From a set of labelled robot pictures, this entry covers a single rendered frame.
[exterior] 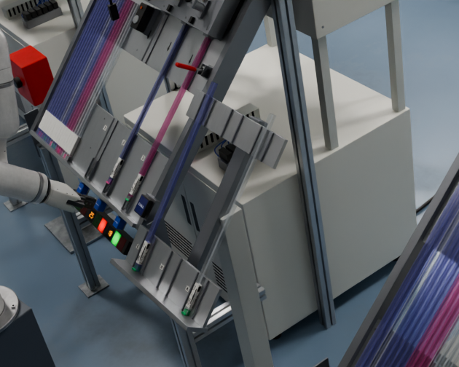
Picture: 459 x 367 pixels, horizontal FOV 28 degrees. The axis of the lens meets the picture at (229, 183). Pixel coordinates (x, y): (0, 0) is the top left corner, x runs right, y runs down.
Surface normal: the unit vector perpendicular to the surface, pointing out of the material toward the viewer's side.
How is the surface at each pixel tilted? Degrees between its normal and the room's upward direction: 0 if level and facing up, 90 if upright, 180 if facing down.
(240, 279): 90
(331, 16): 90
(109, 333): 0
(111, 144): 45
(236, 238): 90
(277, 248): 90
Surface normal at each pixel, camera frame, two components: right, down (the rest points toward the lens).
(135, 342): -0.17, -0.79
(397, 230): 0.56, 0.41
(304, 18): -0.81, 0.45
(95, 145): -0.69, -0.23
